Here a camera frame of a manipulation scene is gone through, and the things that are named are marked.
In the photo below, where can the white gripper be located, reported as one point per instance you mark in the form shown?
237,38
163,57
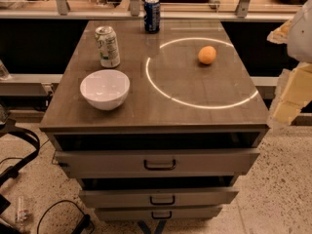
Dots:
301,36

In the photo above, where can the orange fruit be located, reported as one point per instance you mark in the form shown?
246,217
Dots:
207,55

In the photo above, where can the white bowl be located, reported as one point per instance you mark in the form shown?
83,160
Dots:
106,89

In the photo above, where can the top grey drawer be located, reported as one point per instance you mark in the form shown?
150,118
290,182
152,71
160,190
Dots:
157,163

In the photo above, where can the grey drawer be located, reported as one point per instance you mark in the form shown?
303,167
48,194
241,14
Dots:
157,213
148,198
157,163

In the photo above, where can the grey drawer cabinet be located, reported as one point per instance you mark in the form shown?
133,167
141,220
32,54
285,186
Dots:
175,101

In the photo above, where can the blue soda can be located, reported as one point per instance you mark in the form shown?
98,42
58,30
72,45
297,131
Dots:
151,16

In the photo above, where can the middle grey drawer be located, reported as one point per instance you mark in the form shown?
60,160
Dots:
148,198

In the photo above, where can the green white soda can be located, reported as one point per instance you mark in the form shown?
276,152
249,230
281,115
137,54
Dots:
107,45

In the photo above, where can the bottom grey drawer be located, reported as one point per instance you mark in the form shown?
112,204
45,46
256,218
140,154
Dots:
157,213

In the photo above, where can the black chair base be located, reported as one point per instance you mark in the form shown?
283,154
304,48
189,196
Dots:
23,145

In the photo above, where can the clear plastic bottle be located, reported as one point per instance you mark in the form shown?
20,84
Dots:
22,211

